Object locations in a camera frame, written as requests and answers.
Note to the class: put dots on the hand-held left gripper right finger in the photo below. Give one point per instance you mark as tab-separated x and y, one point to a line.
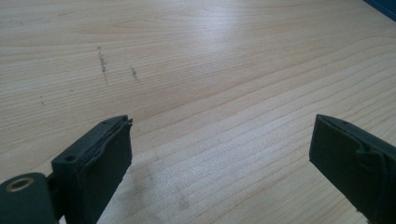
348	161

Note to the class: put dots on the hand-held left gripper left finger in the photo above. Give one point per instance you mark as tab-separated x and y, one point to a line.
93	168

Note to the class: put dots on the blue file rack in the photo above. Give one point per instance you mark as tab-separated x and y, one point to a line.
386	6

